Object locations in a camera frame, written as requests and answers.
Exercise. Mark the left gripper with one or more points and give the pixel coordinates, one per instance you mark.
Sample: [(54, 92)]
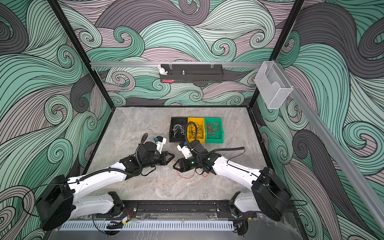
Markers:
[(165, 160)]

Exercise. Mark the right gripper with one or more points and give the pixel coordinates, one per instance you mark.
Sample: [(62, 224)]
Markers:
[(182, 163)]

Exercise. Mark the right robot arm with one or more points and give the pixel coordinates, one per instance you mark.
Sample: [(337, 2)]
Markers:
[(267, 192)]

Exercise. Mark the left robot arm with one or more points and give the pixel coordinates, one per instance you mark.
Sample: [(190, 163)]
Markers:
[(67, 198)]

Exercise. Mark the green plastic bin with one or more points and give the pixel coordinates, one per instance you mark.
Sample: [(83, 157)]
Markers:
[(214, 130)]

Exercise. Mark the black plastic bin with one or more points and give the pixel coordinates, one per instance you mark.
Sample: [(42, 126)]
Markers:
[(177, 131)]

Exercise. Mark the yellow plastic bin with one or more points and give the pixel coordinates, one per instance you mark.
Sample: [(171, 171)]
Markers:
[(196, 131)]

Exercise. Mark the white rabbit figurine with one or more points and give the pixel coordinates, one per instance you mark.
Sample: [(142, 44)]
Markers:
[(162, 71)]

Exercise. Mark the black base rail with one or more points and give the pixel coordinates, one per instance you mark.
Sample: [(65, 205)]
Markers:
[(221, 209)]

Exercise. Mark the white slotted cable duct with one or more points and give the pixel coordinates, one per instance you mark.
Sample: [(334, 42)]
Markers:
[(151, 226)]

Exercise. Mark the black wall shelf tray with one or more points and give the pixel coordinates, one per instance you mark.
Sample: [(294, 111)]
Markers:
[(196, 74)]

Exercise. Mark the aluminium wall rail back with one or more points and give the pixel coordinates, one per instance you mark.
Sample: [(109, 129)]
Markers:
[(136, 64)]

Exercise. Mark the clear acrylic wall holder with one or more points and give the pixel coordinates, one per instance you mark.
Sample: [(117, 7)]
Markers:
[(273, 84)]

